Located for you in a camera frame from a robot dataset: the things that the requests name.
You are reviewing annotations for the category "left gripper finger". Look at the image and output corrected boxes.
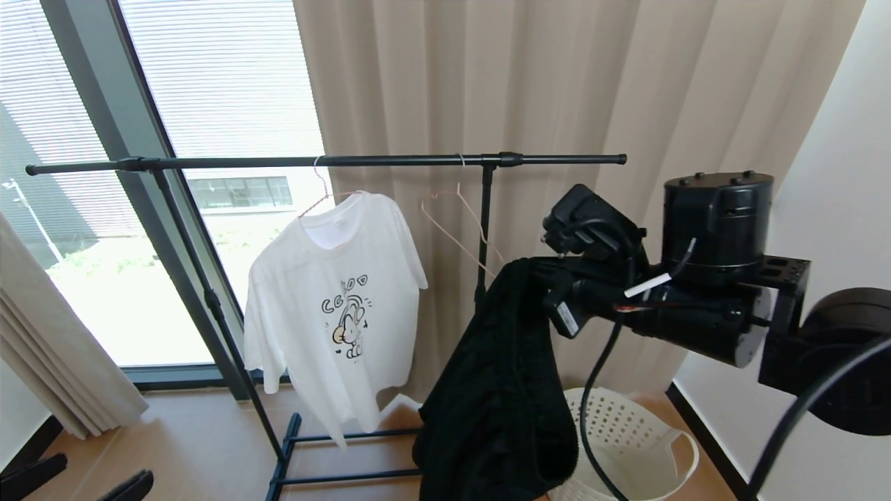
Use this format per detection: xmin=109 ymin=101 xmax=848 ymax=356
xmin=97 ymin=470 xmax=154 ymax=501
xmin=0 ymin=452 xmax=68 ymax=501

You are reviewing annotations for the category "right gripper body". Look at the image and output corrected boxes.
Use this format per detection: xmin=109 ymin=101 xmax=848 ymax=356
xmin=543 ymin=257 xmax=773 ymax=369

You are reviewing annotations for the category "black garment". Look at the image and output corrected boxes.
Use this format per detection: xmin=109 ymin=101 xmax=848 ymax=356
xmin=412 ymin=257 xmax=580 ymax=501

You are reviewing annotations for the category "pink clothes hanger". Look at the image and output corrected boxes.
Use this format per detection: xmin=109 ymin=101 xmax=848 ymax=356
xmin=298 ymin=157 xmax=363 ymax=220
xmin=420 ymin=154 xmax=505 ymax=279

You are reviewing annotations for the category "white printed T-shirt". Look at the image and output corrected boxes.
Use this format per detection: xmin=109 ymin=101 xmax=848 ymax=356
xmin=244 ymin=191 xmax=429 ymax=450

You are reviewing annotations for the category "white laundry basket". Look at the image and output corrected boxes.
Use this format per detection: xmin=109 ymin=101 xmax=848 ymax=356
xmin=549 ymin=388 xmax=699 ymax=501

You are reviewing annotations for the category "black clothes rack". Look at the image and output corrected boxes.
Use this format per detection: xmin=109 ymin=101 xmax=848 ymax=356
xmin=26 ymin=152 xmax=627 ymax=501

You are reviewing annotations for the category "beige curtain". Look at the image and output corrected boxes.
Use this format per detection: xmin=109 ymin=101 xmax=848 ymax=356
xmin=292 ymin=0 xmax=867 ymax=404

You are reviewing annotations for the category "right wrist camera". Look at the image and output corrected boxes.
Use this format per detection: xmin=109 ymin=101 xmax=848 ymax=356
xmin=542 ymin=183 xmax=648 ymax=272

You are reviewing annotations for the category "black cable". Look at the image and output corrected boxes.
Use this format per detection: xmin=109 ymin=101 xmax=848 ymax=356
xmin=748 ymin=334 xmax=891 ymax=501
xmin=580 ymin=320 xmax=631 ymax=501

